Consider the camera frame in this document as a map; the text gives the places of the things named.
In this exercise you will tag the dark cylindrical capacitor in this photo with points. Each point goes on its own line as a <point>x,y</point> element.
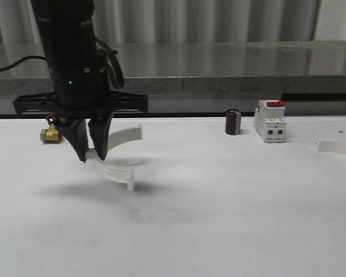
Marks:
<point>233,120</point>

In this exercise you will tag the white circuit breaker red switch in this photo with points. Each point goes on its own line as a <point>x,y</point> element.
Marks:
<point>269,121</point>

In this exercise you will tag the white half pipe clamp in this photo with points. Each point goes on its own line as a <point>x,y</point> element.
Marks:
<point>114,173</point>
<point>336,147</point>

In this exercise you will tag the brass valve red handle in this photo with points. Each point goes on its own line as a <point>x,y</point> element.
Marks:
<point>50,135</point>

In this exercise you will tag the grey stone ledge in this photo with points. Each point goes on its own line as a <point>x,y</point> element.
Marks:
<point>206,79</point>

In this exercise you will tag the grey corrugated curtain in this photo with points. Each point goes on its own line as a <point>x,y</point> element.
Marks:
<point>219,21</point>

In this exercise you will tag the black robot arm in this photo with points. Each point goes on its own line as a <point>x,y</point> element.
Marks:
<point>68,38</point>

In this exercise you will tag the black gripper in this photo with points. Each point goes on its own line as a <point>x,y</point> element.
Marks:
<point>83,91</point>

